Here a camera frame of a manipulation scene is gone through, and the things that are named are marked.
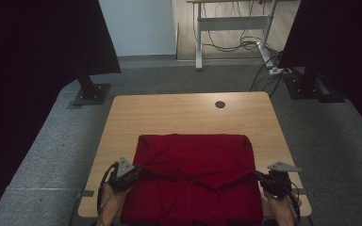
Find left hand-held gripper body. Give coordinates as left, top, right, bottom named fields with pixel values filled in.
left=107, top=156, right=142, bottom=193

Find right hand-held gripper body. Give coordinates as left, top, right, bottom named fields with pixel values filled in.
left=259, top=160, right=303, bottom=201

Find red shirt with white print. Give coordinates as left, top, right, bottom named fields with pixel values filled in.
left=120, top=133, right=264, bottom=226

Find person's right hand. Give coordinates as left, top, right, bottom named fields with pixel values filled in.
left=263, top=188, right=297, bottom=215

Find person's left hand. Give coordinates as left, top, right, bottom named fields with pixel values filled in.
left=101, top=183, right=130, bottom=209

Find dark metal stand base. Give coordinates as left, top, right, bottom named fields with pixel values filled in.
left=72, top=73, right=112, bottom=106
left=283, top=67, right=347, bottom=105

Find white power strip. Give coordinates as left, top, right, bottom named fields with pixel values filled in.
left=268, top=66, right=293, bottom=77

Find black curtain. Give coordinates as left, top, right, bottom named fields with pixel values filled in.
left=277, top=0, right=362, bottom=141
left=0, top=0, right=123, bottom=220

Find left hand-held gripper black cable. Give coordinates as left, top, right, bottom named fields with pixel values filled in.
left=96, top=161, right=121, bottom=218

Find hand-held gripper black cable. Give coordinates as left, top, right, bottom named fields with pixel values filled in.
left=281, top=182, right=303, bottom=226
left=96, top=161, right=121, bottom=218

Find right hand-held gripper black cable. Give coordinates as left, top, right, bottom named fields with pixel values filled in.
left=281, top=182, right=303, bottom=226

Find black floor cables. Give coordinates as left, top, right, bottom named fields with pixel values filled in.
left=249, top=55, right=286, bottom=97

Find cable bundle under white desk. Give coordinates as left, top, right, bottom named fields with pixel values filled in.
left=201, top=1, right=281, bottom=54

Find white desk frame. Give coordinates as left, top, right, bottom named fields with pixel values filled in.
left=185, top=0, right=279, bottom=71

